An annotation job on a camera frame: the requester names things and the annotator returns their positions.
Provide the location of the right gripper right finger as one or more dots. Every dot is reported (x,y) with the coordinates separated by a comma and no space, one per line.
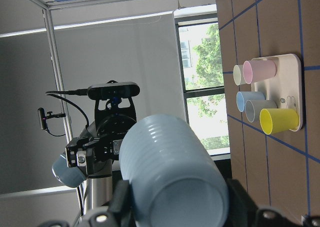
(243,212)

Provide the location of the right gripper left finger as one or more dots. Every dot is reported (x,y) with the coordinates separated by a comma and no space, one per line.
(117,214)

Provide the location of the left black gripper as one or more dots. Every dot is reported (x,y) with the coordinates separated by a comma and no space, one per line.
(110,124)

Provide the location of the light blue ribbed cup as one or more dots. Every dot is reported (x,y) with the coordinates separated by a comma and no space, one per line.
(174,182)

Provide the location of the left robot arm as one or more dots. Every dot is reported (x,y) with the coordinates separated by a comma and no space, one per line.
(94,190)

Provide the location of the yellow plastic cup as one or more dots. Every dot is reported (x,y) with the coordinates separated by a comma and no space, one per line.
(275,120)

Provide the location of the grey plastic cup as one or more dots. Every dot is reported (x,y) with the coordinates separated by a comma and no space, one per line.
(254,107)

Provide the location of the pale green plastic cup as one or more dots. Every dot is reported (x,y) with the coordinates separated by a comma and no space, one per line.
(238,76)

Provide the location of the pink plastic cup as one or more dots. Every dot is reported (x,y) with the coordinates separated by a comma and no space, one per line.
(258,70)

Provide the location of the cream plastic tray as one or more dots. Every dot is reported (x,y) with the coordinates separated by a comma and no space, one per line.
(285,88)

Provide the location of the side mounted black camera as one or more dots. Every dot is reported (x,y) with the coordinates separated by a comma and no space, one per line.
(43,117)

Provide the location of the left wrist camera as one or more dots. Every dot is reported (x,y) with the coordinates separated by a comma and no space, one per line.
(111,90)

